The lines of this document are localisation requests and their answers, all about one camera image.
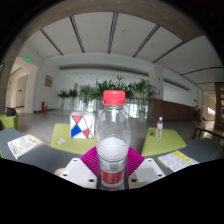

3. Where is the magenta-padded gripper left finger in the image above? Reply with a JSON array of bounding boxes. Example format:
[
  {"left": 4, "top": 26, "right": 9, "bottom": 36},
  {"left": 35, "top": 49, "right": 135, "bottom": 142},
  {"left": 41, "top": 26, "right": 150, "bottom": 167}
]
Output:
[{"left": 59, "top": 146, "right": 101, "bottom": 190}]

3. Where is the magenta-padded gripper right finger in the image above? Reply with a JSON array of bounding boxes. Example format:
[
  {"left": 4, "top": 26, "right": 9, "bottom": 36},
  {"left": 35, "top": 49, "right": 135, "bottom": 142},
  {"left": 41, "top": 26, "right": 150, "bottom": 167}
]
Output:
[{"left": 124, "top": 146, "right": 166, "bottom": 190}]

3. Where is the clear red-capped water bottle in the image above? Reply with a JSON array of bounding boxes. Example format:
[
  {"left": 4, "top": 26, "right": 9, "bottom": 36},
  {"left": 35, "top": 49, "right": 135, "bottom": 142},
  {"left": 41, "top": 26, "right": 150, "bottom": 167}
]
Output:
[{"left": 95, "top": 89, "right": 131, "bottom": 189}]

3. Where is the wide lime green ottoman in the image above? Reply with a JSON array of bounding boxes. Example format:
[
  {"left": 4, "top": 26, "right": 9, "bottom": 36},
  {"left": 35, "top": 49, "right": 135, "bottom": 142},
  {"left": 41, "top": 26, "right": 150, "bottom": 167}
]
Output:
[{"left": 50, "top": 123, "right": 101, "bottom": 156}]

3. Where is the yellow and white brochure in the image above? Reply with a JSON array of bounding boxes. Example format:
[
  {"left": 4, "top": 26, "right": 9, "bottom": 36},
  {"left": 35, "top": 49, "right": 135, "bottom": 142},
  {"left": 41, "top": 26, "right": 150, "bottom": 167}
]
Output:
[{"left": 157, "top": 150, "right": 200, "bottom": 173}]

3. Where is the small lime green ottoman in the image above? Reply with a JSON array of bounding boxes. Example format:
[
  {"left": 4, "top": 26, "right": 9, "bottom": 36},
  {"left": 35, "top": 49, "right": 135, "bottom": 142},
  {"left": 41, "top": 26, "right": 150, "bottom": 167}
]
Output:
[{"left": 140, "top": 127, "right": 188, "bottom": 158}]

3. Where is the small clear plastic bottle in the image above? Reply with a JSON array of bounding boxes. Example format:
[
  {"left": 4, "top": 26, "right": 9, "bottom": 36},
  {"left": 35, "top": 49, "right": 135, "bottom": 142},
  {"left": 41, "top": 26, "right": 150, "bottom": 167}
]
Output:
[{"left": 155, "top": 116, "right": 164, "bottom": 140}]

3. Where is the red blue white patterned cube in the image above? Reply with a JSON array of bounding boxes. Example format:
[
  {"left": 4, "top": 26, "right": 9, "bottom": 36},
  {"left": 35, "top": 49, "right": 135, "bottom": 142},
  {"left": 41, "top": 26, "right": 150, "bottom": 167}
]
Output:
[{"left": 69, "top": 111, "right": 96, "bottom": 140}]

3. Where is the colourful printed magazine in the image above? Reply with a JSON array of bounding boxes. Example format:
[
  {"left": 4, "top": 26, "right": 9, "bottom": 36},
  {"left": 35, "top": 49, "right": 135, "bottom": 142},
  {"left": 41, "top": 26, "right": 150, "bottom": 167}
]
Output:
[{"left": 7, "top": 134, "right": 44, "bottom": 160}]

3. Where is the brown wooden counter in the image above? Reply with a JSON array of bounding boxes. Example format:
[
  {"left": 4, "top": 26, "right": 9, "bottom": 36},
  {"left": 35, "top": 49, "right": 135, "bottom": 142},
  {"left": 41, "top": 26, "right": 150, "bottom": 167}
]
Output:
[{"left": 147, "top": 98, "right": 196, "bottom": 123}]

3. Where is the wooden bench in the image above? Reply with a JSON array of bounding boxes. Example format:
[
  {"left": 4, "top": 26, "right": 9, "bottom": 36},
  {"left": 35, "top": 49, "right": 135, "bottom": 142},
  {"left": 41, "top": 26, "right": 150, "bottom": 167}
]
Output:
[{"left": 193, "top": 124, "right": 224, "bottom": 141}]

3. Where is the person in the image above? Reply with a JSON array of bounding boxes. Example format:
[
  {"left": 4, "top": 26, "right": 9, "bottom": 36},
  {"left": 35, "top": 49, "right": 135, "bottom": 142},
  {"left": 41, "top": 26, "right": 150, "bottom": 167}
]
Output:
[{"left": 193, "top": 99, "right": 200, "bottom": 121}]

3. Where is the group of potted green plants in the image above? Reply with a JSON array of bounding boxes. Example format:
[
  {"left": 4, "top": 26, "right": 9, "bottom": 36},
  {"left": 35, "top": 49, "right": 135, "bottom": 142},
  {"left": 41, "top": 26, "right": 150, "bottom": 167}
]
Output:
[{"left": 57, "top": 75, "right": 158, "bottom": 113}]

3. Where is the lime green seat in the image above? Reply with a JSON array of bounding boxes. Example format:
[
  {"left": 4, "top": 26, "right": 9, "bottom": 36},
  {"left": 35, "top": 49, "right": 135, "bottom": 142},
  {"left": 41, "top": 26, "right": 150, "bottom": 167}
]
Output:
[{"left": 0, "top": 114, "right": 19, "bottom": 131}]

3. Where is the black bag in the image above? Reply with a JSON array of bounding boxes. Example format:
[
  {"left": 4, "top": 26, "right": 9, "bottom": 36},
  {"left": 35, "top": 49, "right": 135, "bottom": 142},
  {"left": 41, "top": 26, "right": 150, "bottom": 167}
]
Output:
[{"left": 5, "top": 107, "right": 18, "bottom": 117}]

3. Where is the wooden shelf unit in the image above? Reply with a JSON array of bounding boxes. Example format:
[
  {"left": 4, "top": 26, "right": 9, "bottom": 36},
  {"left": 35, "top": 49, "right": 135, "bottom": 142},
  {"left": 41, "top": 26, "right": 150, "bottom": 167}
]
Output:
[{"left": 214, "top": 82, "right": 224, "bottom": 131}]

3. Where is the framed wall picture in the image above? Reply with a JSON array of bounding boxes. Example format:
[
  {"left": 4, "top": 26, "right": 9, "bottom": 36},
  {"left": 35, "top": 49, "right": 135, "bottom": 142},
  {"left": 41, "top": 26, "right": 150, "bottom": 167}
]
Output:
[{"left": 44, "top": 74, "right": 54, "bottom": 88}]

